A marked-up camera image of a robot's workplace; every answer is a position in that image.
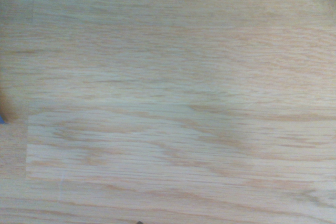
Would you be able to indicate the dark blue protein bar wrapper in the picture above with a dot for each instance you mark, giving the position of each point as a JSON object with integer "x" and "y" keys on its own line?
{"x": 1, "y": 120}

